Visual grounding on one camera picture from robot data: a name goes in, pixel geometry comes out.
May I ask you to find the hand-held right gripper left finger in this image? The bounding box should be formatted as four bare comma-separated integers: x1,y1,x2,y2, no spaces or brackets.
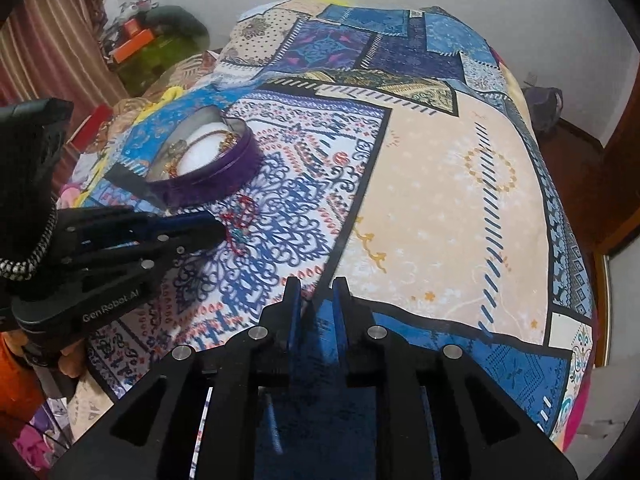
47,276,303,480

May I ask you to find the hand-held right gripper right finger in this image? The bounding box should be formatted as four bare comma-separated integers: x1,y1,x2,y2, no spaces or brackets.
332,276,581,480

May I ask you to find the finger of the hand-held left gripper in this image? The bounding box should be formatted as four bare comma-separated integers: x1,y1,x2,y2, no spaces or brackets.
59,206,222,248
62,222,227,286

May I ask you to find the red beaded bracelet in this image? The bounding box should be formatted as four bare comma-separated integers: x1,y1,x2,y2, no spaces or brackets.
220,194,260,257

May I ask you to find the purple heart-shaped tin box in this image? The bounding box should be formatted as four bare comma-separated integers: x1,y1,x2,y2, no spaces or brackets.
107,105,262,209

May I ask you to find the gold chain necklace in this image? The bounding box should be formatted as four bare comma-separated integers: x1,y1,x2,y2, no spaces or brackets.
167,130,242,181

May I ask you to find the person's left forearm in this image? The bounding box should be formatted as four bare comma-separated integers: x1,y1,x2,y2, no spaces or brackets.
0,332,48,431

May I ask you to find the red box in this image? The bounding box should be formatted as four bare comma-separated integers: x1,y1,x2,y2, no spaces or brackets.
67,105,114,154

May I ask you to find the brown striped curtain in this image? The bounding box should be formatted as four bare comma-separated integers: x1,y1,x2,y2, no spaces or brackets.
0,0,129,111

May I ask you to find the yellow cloth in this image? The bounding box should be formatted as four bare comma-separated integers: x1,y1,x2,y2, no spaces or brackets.
134,85,184,122

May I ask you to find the orange striped patterned cloth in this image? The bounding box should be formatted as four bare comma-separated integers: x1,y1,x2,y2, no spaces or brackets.
107,52,222,126

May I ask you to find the orange box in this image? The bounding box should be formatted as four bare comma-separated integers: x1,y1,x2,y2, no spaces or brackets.
110,29,155,64

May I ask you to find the blue patchwork blanket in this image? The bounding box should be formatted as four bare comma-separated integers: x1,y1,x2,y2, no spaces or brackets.
65,0,599,453

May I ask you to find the green patterned cloth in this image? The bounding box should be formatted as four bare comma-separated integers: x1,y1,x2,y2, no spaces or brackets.
117,35,211,97

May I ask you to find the grey white stuffed toy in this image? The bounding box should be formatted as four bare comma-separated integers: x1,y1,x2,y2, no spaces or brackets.
102,0,152,31

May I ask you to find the grey green plush cushion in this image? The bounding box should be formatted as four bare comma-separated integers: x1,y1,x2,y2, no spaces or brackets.
142,5,210,42

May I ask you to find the pink plush toy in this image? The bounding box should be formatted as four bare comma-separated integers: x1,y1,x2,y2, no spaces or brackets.
14,400,67,472

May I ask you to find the pink bed sheet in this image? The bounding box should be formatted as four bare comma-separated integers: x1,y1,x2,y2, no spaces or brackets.
564,374,597,452

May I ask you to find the dark bag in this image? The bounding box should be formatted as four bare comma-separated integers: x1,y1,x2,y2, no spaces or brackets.
525,85,564,134

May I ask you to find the brown wooden door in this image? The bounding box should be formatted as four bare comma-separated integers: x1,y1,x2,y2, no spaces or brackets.
592,110,640,261

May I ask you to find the black white braided cable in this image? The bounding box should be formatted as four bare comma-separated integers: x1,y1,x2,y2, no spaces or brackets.
0,204,59,282

